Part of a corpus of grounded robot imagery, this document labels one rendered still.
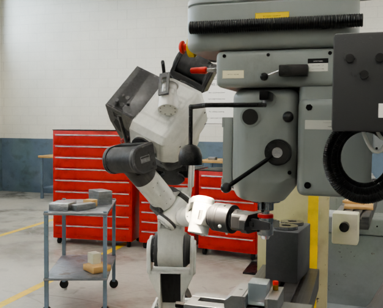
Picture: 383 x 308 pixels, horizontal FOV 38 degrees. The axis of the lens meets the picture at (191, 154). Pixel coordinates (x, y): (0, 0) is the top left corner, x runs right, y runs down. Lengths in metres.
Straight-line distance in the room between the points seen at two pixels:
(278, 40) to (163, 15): 10.05
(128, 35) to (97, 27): 0.73
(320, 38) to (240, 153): 0.37
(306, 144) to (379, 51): 0.36
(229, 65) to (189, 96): 0.44
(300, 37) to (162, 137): 0.62
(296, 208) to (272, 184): 1.85
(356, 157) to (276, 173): 0.21
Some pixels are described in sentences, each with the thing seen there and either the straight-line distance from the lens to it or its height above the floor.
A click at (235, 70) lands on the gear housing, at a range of 1.51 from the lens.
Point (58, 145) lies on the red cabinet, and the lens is 7.10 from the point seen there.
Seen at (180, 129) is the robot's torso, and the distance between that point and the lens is 1.88.
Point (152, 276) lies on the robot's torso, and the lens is 2.29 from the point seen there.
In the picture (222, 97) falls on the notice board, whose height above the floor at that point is 2.08.
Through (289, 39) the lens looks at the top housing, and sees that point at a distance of 1.49.
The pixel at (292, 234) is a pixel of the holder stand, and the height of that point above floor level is 1.13.
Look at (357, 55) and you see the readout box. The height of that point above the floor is 1.68.
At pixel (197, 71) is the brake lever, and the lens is 1.76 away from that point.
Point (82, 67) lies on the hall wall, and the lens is 12.10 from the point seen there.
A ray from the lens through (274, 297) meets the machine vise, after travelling 1.55.
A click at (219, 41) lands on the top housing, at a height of 1.75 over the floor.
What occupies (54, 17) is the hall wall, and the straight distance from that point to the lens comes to 12.58.
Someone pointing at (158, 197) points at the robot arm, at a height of 1.27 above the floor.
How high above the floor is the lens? 1.53
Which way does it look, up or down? 3 degrees down
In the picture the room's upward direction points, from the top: 1 degrees clockwise
